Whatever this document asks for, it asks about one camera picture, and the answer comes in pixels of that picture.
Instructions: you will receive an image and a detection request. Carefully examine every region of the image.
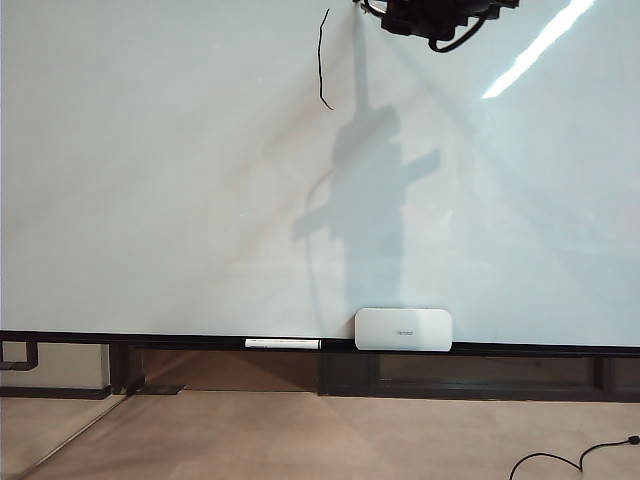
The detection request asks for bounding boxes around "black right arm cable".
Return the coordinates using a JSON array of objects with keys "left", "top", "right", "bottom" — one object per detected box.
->
[{"left": 427, "top": 17, "right": 484, "bottom": 54}]

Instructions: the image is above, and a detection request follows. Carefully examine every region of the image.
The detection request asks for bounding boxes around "black stand post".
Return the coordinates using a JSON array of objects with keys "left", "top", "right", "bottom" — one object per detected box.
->
[{"left": 108, "top": 344, "right": 147, "bottom": 396}]

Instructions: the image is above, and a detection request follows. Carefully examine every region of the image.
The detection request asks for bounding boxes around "white marker with black cap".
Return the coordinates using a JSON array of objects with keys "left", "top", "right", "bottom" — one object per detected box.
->
[{"left": 244, "top": 337, "right": 347, "bottom": 352}]

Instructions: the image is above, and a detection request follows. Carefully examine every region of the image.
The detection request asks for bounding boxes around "black whiteboard tray ledge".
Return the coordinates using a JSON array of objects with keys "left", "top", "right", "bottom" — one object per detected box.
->
[{"left": 0, "top": 329, "right": 640, "bottom": 359}]

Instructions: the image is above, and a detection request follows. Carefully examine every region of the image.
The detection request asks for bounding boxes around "black baseboard strip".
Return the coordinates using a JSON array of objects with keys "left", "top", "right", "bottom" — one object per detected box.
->
[{"left": 0, "top": 386, "right": 111, "bottom": 401}]

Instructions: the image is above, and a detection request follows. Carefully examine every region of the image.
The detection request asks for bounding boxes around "black floor power cable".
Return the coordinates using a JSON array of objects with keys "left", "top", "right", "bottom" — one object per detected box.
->
[{"left": 508, "top": 434, "right": 640, "bottom": 480}]

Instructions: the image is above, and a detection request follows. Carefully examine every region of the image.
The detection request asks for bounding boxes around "black pipe bracket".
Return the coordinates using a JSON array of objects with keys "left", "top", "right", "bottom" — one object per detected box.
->
[{"left": 0, "top": 339, "right": 40, "bottom": 372}]

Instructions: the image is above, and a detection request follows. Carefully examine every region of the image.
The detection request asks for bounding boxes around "white whiteboard eraser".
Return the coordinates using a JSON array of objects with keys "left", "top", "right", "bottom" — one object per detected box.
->
[{"left": 353, "top": 307, "right": 454, "bottom": 353}]

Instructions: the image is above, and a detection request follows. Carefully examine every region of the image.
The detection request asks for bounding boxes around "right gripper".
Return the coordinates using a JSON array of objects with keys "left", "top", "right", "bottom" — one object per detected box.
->
[{"left": 380, "top": 0, "right": 521, "bottom": 36}]

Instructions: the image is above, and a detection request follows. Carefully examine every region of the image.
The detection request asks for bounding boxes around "black lower stand frame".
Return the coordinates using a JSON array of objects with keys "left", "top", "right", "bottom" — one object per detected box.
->
[{"left": 317, "top": 349, "right": 640, "bottom": 404}]

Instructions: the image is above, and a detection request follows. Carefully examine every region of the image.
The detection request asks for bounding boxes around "black floor base plate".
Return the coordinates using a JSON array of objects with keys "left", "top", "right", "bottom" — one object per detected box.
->
[{"left": 127, "top": 383, "right": 186, "bottom": 397}]

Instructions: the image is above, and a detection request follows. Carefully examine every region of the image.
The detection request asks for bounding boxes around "thin grey floor strip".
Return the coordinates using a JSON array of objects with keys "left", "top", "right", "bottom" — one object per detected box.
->
[{"left": 19, "top": 394, "right": 126, "bottom": 477}]

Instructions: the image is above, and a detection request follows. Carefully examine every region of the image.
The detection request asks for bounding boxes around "large white whiteboard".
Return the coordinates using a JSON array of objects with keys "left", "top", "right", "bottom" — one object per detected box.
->
[{"left": 0, "top": 0, "right": 640, "bottom": 347}]

